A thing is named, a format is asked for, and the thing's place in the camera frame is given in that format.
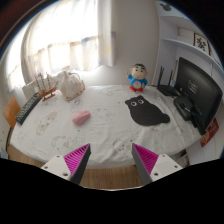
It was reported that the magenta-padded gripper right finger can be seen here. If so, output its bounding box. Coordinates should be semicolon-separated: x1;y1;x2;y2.
131;143;184;186

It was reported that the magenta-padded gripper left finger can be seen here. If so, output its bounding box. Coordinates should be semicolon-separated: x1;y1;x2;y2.
41;143;92;186

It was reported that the pink computer mouse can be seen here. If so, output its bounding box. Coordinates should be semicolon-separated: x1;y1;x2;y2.
72;110;91;126

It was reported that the black cat-shaped mouse pad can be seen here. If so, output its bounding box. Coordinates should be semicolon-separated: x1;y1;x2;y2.
124;95;171;127

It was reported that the white printed tablecloth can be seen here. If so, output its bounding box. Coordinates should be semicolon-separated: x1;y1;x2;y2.
9;84;214;169

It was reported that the black box device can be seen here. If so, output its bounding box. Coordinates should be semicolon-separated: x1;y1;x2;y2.
173;95;195;122

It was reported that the red paper packet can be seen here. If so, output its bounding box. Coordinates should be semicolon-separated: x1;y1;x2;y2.
199;117;220;148

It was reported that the black keyboard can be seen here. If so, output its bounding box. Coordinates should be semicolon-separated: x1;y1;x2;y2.
15;93;43;126

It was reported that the black router with antennas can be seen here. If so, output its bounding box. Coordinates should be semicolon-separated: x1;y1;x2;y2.
156;65;181;98

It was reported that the wooden model sailing ship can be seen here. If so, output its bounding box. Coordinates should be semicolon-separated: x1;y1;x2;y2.
34;73;59;102

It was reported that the brown wooden chair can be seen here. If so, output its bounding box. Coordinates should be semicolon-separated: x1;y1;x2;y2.
3;96;22;129

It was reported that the cartoon boy figurine clock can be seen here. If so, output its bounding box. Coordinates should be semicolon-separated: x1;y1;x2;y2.
125;63;149;93

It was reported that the black computer monitor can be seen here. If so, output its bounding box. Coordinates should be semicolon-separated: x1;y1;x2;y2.
174;56;223;136

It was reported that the white star-print curtain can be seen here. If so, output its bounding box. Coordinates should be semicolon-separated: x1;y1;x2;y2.
6;0;117;93

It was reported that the white wall shelf unit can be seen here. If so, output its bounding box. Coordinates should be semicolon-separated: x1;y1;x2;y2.
153;0;224;78

